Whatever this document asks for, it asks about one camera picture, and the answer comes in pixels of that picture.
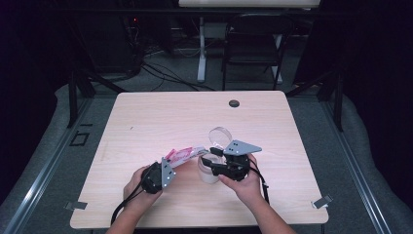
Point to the metal floor rail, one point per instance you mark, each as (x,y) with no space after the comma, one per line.
(357,175)
(42,182)

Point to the grey tape strip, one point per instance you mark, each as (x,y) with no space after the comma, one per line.
(76,205)
(322,201)

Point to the pink and white snack packet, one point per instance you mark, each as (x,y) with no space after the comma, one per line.
(185,155)

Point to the white desk leg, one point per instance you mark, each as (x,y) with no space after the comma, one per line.
(202,55)
(278,61)

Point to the black metal stand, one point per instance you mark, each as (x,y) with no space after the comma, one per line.
(73,97)
(338,104)

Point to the black folding chair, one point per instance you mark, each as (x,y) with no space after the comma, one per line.
(256,42)

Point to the person's left hand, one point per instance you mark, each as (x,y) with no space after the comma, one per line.
(134,191)

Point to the round table grommet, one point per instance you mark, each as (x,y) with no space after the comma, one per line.
(234,103)

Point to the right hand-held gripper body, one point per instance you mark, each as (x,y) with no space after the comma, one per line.
(237,162)

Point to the dark computer tower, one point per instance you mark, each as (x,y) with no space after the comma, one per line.
(110,42)

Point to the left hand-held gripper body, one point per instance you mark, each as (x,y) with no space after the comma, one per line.
(156,177)

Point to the clear plastic measuring cup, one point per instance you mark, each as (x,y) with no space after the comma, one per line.
(207,177)

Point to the person's right hand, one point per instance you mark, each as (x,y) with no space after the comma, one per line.
(248,188)

